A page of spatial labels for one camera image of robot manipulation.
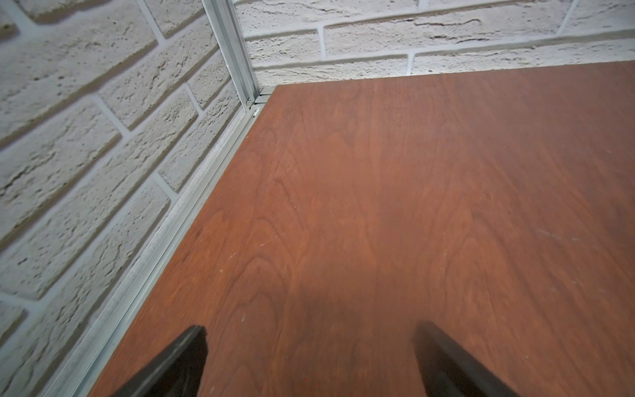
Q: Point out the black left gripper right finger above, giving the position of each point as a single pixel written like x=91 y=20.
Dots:
x=447 y=369

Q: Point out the aluminium floor rail left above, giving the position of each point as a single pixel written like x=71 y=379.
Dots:
x=85 y=364

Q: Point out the aluminium frame post left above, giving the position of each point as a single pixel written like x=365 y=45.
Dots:
x=226 y=28

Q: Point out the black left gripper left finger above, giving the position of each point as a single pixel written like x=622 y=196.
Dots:
x=176 y=371

